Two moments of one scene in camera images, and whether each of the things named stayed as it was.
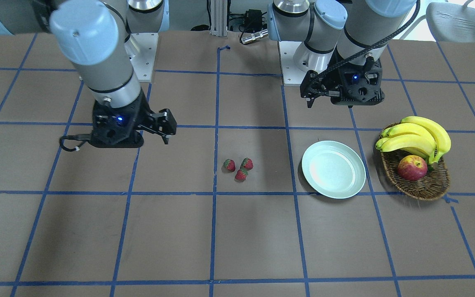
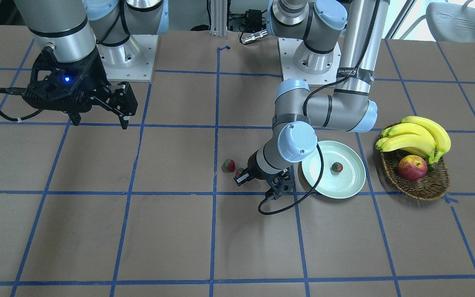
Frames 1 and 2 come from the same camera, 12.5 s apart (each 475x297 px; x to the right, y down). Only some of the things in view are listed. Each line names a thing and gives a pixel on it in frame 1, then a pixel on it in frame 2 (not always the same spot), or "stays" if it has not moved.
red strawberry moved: (247, 163) → (337, 167)
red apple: (412, 168) stays
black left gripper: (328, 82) → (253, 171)
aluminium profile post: (219, 18) stays
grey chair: (455, 22) stays
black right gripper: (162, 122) → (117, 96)
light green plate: (333, 169) stays
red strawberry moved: (229, 164) stays
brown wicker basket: (433, 185) stays
